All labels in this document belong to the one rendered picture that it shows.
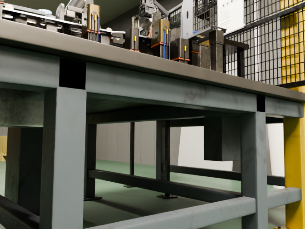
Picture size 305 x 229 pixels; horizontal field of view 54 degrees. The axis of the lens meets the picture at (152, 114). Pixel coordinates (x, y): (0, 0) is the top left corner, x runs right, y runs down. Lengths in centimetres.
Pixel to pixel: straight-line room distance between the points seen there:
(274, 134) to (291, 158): 148
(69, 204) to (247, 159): 82
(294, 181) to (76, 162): 123
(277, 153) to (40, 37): 275
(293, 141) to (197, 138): 250
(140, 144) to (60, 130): 499
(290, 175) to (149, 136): 399
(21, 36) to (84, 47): 14
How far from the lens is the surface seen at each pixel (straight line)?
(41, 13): 185
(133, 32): 146
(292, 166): 171
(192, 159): 410
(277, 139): 316
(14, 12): 147
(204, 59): 174
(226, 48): 186
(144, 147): 559
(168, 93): 93
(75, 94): 75
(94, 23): 137
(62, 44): 71
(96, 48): 75
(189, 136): 418
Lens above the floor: 47
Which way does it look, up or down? 5 degrees up
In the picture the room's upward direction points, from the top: 1 degrees clockwise
